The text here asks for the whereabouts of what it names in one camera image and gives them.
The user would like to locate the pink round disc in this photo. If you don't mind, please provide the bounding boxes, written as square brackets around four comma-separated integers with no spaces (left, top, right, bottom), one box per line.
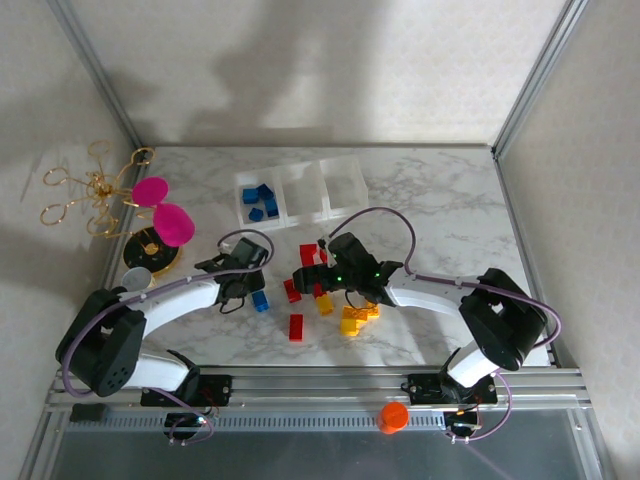
[131,177,170,207]
[151,203,196,247]

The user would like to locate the cream cylindrical cup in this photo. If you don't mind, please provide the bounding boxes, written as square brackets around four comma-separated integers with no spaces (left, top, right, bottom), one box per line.
[122,267,154,292]

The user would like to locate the orange cylinder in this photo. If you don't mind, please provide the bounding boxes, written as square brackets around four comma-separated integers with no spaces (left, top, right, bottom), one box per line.
[378,400,410,435]

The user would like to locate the small black controller board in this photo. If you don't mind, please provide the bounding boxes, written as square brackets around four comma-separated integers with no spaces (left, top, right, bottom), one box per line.
[163,412,211,435]
[443,410,484,435]

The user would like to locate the small black box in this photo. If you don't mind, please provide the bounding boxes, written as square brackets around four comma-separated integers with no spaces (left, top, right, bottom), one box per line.
[68,402,110,424]

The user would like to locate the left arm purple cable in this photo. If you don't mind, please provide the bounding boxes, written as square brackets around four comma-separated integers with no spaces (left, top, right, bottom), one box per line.
[57,229,276,446]

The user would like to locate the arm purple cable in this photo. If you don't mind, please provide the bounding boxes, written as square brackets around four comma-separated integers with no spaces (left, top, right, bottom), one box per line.
[327,206,564,446]
[57,229,276,446]

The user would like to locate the gold wire stand black base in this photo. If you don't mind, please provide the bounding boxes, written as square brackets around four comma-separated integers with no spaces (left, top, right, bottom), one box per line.
[39,139,184,279]

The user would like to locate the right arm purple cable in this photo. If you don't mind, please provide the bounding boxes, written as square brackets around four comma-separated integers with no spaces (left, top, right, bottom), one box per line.
[327,206,564,446]

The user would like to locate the aluminium table side rail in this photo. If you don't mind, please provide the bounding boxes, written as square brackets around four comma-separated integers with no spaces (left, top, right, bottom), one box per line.
[49,147,156,371]
[493,147,559,369]

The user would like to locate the aluminium front frame rails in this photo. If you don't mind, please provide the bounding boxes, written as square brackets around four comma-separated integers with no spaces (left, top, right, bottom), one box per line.
[47,367,594,414]

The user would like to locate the aluminium table back rail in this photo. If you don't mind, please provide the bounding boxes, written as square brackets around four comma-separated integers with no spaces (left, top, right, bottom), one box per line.
[144,142,496,150]

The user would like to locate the grey slotted cable duct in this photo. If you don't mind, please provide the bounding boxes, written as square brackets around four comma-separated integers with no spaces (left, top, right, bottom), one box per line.
[67,409,449,434]

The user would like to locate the aluminium frame post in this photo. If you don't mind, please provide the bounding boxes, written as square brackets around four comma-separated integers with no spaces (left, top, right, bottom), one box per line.
[47,0,151,151]
[492,0,589,161]

